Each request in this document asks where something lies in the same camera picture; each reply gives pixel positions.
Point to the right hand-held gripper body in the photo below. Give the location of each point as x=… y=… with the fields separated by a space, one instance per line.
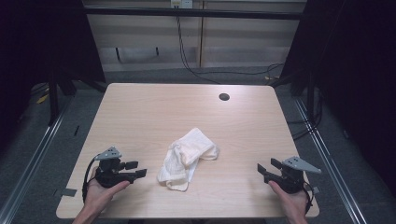
x=292 y=180

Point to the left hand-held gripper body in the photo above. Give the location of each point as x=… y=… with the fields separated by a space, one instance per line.
x=109 y=172

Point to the white towel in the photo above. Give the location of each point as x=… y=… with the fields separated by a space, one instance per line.
x=183 y=155

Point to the person's right hand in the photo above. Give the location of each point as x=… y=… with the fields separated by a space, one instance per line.
x=294 y=203

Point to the person's left hand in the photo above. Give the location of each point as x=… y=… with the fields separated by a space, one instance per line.
x=96 y=196

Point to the grey tape strip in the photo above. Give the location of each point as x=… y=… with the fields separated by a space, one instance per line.
x=315 y=189
x=69 y=192

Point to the black stand leg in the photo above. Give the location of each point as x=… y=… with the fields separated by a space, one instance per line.
x=53 y=102

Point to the yellow item on floor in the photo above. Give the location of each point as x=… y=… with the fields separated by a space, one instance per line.
x=42 y=99

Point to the dark curtain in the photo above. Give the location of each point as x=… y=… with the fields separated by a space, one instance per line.
x=358 y=77
x=37 y=46

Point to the black horizontal bar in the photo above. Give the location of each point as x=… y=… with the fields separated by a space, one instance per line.
x=186 y=13

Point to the white power socket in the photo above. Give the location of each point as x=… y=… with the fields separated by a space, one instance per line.
x=182 y=3

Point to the metal floor rail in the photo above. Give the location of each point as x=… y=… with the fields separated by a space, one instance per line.
x=327 y=161
x=34 y=155

